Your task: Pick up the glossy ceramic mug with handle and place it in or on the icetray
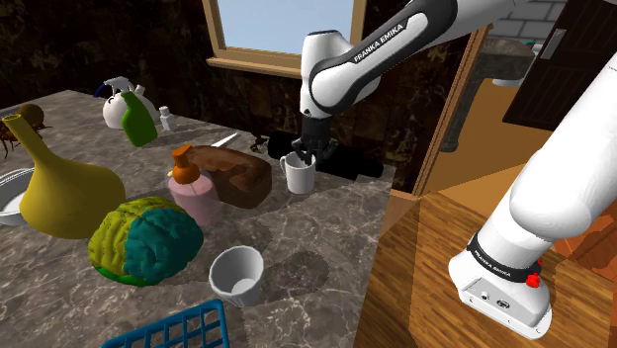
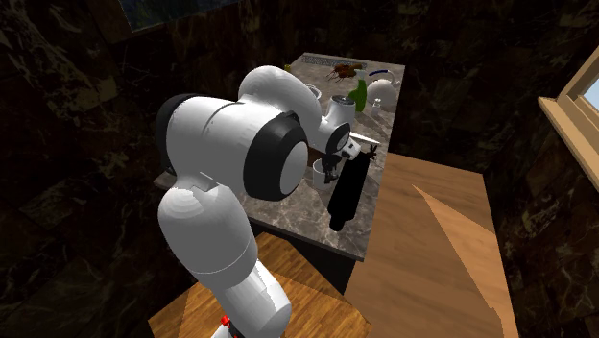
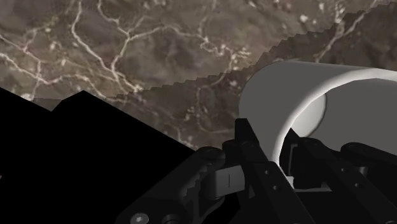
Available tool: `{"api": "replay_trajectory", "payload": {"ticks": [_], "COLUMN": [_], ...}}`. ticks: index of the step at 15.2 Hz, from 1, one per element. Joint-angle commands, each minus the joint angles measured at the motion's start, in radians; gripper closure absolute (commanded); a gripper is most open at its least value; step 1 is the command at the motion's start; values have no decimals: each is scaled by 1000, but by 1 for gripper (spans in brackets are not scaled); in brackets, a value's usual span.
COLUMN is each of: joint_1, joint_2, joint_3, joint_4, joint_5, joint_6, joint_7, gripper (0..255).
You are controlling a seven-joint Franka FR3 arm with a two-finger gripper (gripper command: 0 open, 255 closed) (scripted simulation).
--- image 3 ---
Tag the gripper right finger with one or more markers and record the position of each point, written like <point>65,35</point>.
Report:
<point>350,183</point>

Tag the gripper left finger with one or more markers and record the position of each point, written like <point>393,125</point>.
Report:
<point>263,186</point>

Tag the white cup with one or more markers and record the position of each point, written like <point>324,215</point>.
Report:
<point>273,102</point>

